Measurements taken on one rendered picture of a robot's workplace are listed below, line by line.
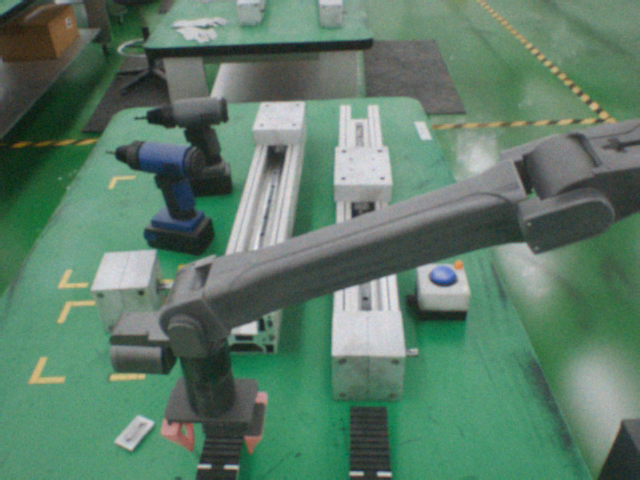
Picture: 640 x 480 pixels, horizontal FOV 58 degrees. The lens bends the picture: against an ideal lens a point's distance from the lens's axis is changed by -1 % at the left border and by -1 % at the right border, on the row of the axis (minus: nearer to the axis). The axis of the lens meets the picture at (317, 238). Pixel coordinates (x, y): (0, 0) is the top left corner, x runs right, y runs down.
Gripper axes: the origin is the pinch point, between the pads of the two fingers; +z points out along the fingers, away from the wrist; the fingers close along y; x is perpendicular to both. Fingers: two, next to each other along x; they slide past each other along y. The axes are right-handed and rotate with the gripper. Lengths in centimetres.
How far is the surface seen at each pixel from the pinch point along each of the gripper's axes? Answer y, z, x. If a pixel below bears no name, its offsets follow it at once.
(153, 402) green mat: 12.1, 3.4, -9.1
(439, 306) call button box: -31.4, -0.4, -27.0
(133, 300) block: 18.2, -3.4, -23.9
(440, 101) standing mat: -76, 79, -310
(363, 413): -18.5, -0.5, -5.1
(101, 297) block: 23.2, -4.2, -23.5
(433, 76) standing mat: -77, 79, -355
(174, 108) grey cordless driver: 20, -17, -69
